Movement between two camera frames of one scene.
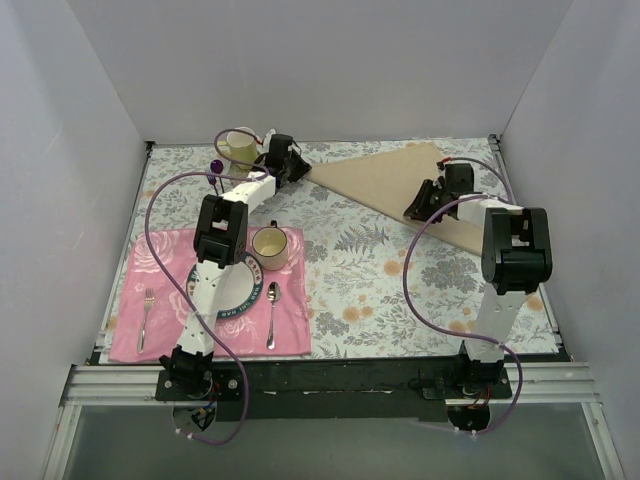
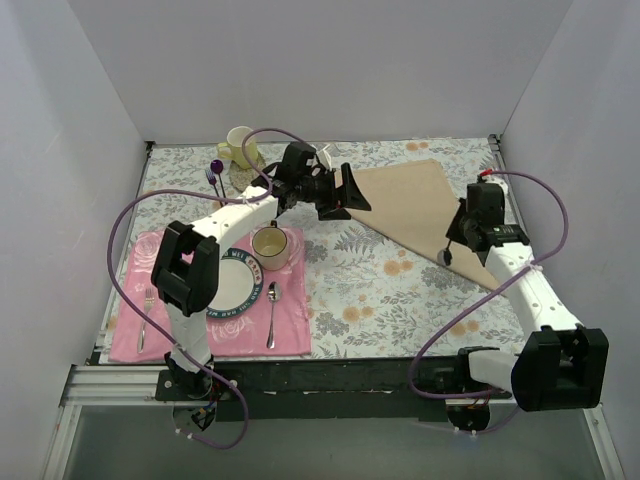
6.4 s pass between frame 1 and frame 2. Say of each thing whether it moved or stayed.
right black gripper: moved
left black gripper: moved
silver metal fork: stayed
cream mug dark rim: stayed
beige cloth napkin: moved
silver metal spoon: stayed
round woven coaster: stayed
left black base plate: stayed
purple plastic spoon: stayed
